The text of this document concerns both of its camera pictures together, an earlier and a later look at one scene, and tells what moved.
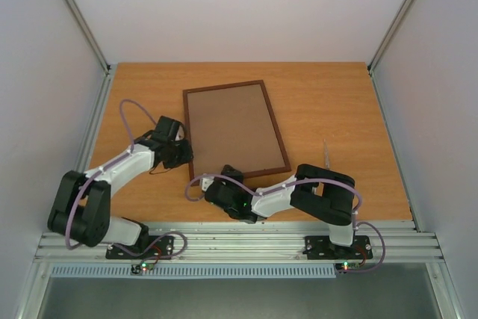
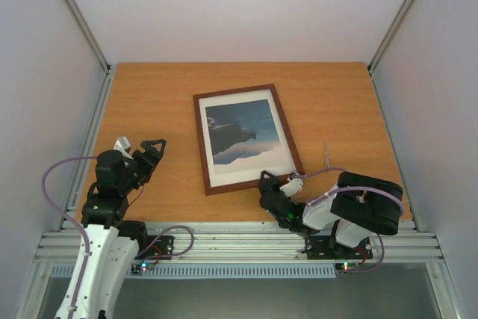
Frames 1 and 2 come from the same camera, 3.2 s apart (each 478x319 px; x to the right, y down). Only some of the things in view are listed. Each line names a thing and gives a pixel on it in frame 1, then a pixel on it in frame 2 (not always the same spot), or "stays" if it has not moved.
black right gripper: (230, 174) -> (269, 190)
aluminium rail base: (246, 241) stays
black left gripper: (188, 155) -> (151, 163)
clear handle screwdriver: (326, 155) stays
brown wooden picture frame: (232, 125) -> (294, 160)
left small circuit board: (140, 268) stays
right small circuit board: (343, 267) stays
